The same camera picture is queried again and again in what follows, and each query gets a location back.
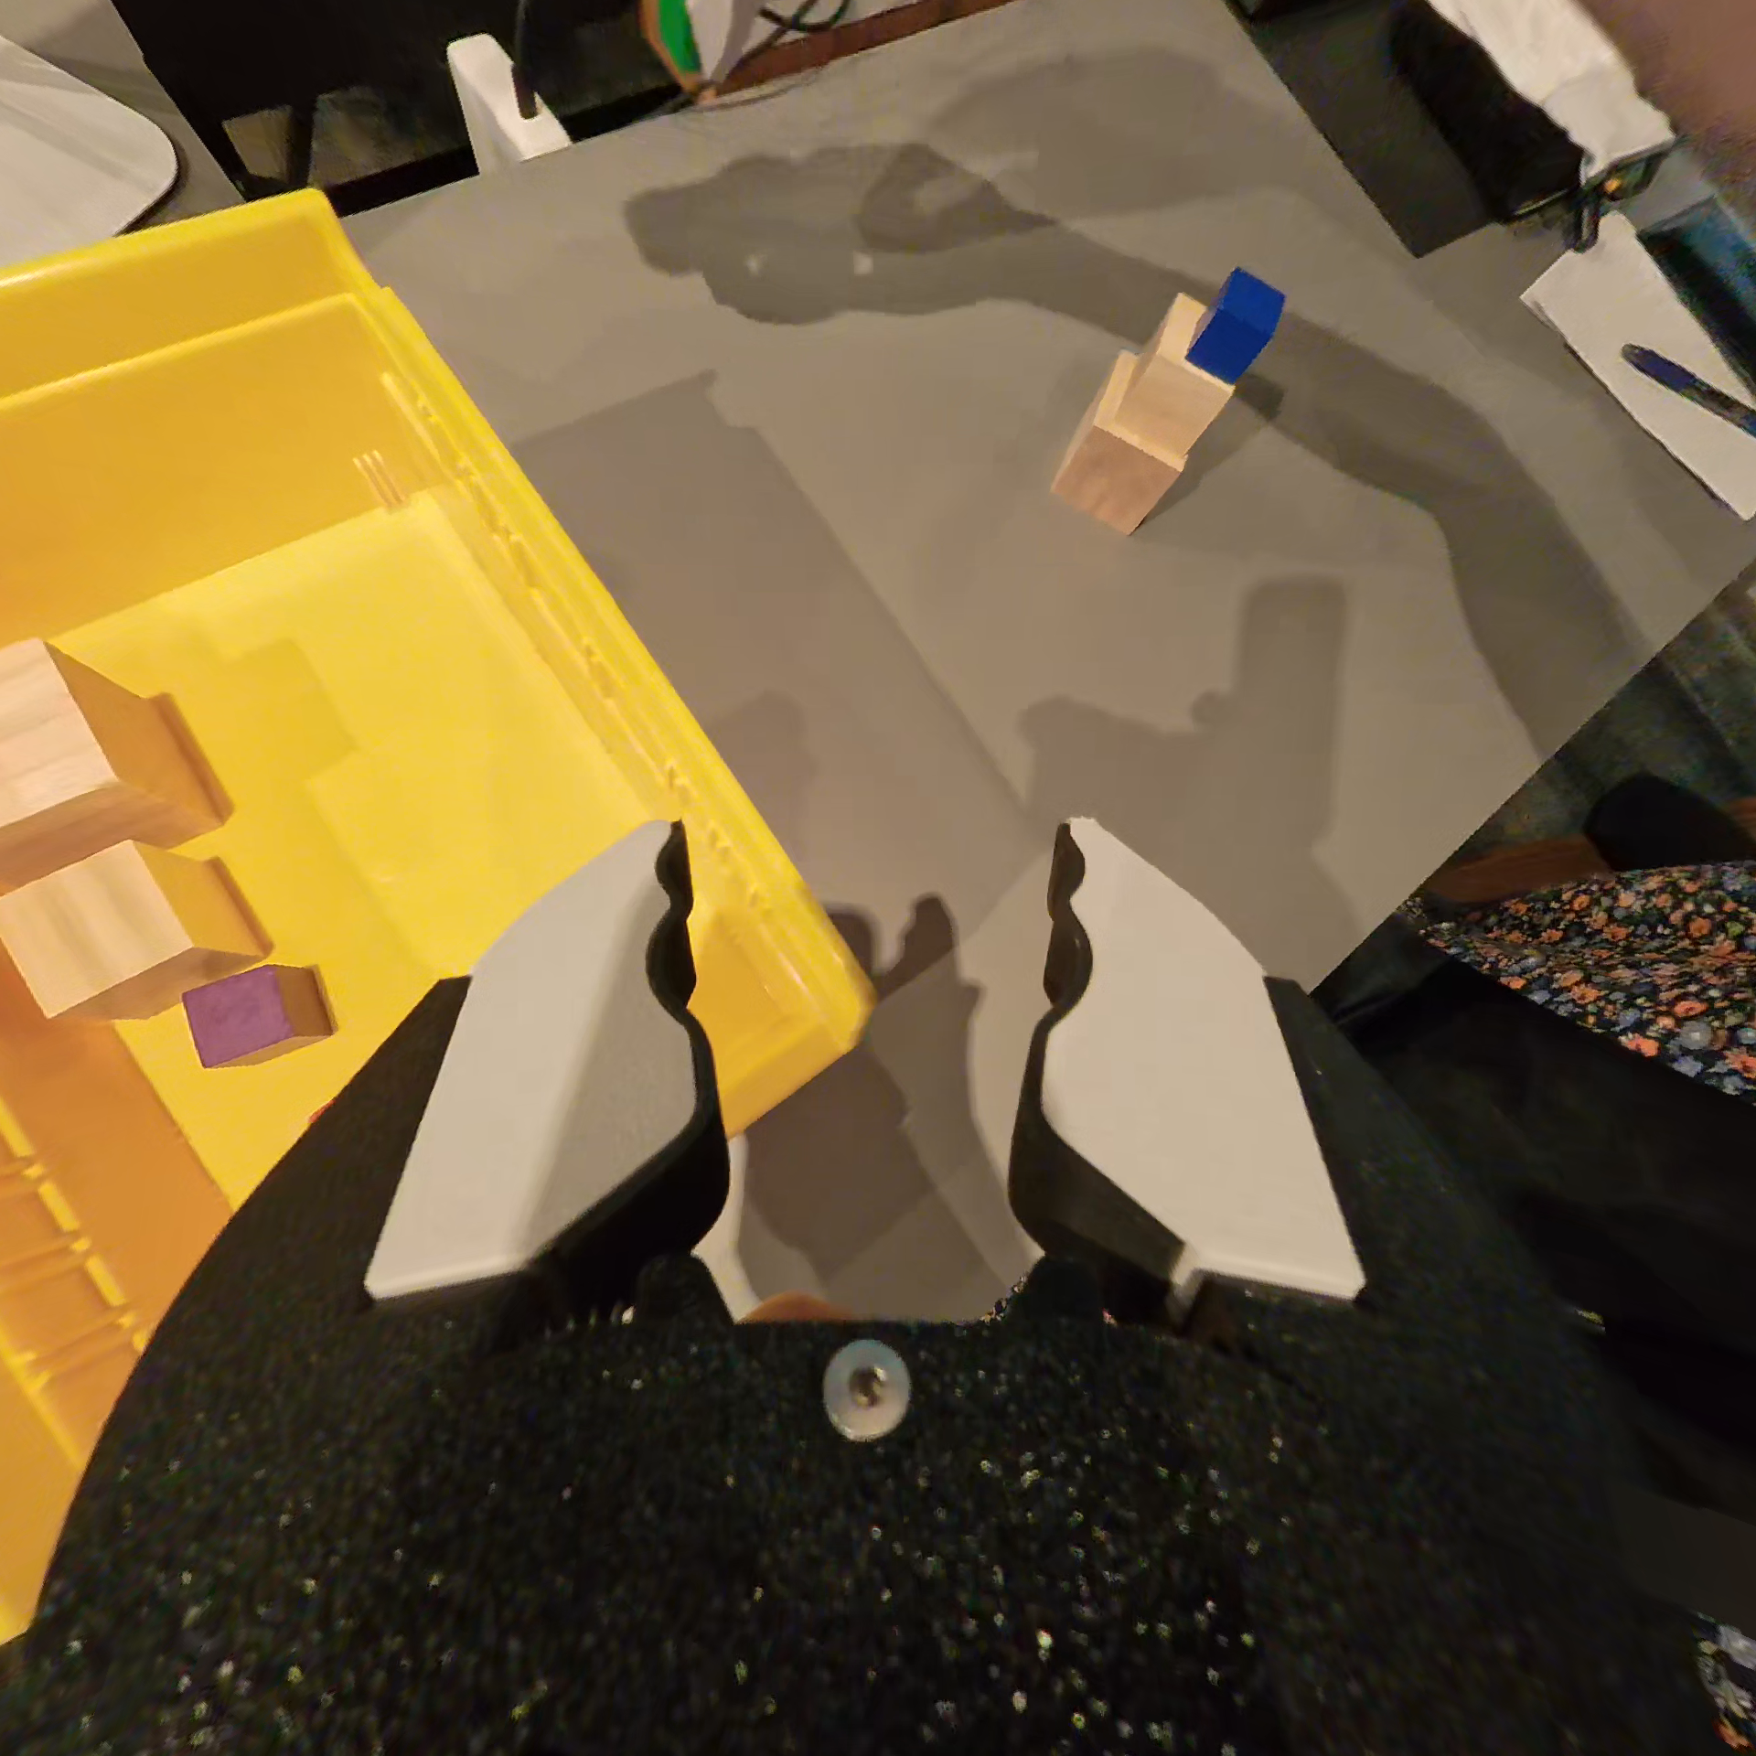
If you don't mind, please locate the black box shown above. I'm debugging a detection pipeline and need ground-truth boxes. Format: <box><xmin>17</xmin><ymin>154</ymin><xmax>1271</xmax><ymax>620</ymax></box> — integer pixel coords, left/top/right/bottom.
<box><xmin>1384</xmin><ymin>0</ymin><xmax>1593</xmax><ymax>221</ymax></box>

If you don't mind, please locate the plain wooden base cube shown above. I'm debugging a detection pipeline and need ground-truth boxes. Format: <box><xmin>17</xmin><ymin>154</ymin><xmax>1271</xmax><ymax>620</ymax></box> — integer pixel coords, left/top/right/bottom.
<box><xmin>1050</xmin><ymin>383</ymin><xmax>1234</xmax><ymax>537</ymax></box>

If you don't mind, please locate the white paper sheet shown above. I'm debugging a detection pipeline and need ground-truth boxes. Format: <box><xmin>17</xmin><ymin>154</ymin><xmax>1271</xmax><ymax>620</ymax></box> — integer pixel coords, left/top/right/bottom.
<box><xmin>1520</xmin><ymin>211</ymin><xmax>1756</xmax><ymax>519</ymax></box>

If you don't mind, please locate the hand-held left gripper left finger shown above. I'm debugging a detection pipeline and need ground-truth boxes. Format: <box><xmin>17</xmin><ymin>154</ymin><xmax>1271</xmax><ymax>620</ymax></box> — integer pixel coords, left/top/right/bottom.
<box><xmin>363</xmin><ymin>818</ymin><xmax>728</xmax><ymax>1306</ymax></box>

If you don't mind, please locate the medium plain wooden block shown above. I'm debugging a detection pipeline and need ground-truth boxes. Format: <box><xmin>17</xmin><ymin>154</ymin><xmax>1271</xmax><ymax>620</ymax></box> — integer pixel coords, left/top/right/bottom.
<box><xmin>1105</xmin><ymin>290</ymin><xmax>1236</xmax><ymax>438</ymax></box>

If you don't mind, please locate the person's right forearm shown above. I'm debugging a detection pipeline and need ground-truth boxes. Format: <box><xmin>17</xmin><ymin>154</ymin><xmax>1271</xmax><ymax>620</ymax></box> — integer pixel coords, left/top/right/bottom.
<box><xmin>1631</xmin><ymin>0</ymin><xmax>1756</xmax><ymax>186</ymax></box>

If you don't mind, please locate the large plain wooden block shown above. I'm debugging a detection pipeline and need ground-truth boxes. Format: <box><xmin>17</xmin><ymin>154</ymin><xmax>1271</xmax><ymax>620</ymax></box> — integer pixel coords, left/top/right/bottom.
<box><xmin>0</xmin><ymin>839</ymin><xmax>276</xmax><ymax>1023</ymax></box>
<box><xmin>0</xmin><ymin>638</ymin><xmax>232</xmax><ymax>891</ymax></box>

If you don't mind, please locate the small purple wooden cube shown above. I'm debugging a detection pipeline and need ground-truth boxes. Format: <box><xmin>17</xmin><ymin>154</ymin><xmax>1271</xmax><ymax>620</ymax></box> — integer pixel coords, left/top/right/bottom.
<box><xmin>181</xmin><ymin>964</ymin><xmax>337</xmax><ymax>1070</ymax></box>

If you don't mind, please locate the yellow plastic bin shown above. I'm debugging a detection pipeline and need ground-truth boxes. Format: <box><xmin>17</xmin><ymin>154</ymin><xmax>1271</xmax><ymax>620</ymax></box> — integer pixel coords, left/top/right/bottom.
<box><xmin>0</xmin><ymin>188</ymin><xmax>876</xmax><ymax>1641</ymax></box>

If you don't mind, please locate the white cloth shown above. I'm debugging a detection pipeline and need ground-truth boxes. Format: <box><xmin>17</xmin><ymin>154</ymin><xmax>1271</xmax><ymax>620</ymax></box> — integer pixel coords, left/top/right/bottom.
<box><xmin>1425</xmin><ymin>0</ymin><xmax>1678</xmax><ymax>174</ymax></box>

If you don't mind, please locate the floral patterned clothing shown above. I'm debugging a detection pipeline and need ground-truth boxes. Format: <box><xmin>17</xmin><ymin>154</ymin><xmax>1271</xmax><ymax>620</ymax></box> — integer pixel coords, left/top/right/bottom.
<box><xmin>1419</xmin><ymin>861</ymin><xmax>1756</xmax><ymax>1756</ymax></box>

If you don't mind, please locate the white post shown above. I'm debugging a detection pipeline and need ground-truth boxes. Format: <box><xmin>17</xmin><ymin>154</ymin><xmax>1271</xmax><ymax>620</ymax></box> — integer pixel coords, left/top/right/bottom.
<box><xmin>448</xmin><ymin>33</ymin><xmax>572</xmax><ymax>174</ymax></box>

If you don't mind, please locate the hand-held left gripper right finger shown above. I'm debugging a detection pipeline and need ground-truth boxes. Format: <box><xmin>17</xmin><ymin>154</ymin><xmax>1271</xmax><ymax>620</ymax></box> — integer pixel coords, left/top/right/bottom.
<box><xmin>1009</xmin><ymin>818</ymin><xmax>1368</xmax><ymax>1325</ymax></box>

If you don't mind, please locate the blue pen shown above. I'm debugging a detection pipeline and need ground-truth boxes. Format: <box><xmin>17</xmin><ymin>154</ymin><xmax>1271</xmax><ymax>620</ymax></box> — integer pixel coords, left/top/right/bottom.
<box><xmin>1621</xmin><ymin>344</ymin><xmax>1756</xmax><ymax>438</ymax></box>

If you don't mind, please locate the blue wooden cube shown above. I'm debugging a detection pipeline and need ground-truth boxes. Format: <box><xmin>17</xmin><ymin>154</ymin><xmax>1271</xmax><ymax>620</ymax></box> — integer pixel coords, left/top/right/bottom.
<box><xmin>1182</xmin><ymin>267</ymin><xmax>1287</xmax><ymax>385</ymax></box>

